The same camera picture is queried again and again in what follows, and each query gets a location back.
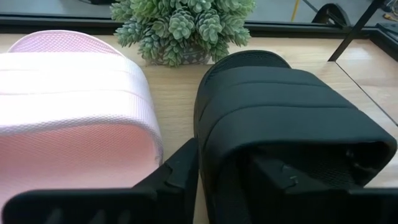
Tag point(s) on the black slide sandal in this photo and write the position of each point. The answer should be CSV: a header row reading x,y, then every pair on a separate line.
x,y
264,102

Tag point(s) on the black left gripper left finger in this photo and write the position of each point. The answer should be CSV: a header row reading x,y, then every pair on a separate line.
x,y
124,208

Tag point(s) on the green succulent plant in pot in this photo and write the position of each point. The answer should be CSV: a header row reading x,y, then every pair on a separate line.
x,y
183,28

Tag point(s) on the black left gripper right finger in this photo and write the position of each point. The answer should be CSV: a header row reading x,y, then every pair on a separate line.
x,y
311,205

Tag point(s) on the pink slide sandal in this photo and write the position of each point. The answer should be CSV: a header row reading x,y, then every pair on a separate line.
x,y
68,93

